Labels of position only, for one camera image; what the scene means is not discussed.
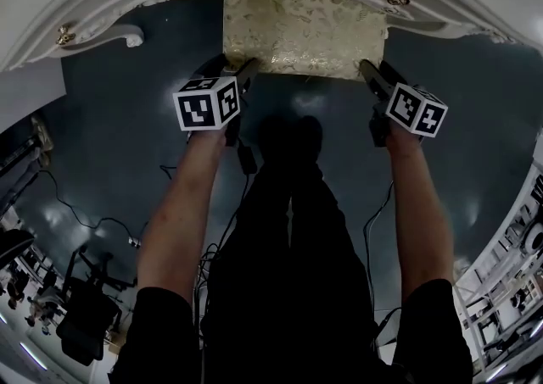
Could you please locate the person's right forearm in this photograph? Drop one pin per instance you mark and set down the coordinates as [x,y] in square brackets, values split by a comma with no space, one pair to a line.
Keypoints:
[418,213]

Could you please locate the gold floral upholstered stool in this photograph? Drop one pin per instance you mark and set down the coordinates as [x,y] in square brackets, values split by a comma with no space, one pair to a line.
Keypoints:
[303,30]

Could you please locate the person's black trousers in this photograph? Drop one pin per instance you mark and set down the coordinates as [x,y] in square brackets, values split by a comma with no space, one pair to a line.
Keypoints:
[288,280]

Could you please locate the white shelf unit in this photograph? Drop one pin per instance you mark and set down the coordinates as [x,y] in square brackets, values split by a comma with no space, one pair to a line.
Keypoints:
[505,272]

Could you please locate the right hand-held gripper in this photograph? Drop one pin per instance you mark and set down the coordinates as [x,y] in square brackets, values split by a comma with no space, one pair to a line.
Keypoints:
[418,111]

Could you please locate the person's black shirt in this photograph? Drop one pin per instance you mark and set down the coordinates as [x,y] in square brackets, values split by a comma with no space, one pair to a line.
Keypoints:
[161,331]

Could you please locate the person's left forearm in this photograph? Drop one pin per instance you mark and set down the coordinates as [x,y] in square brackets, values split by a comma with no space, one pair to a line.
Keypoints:
[182,213]

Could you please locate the person's black shoes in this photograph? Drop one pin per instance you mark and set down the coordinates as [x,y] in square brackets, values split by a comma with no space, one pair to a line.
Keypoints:
[290,136]

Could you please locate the black office chair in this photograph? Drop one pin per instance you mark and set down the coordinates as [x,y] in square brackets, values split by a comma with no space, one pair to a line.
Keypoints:
[87,314]

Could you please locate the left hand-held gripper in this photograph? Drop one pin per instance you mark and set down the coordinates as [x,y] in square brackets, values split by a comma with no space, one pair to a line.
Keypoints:
[199,109]

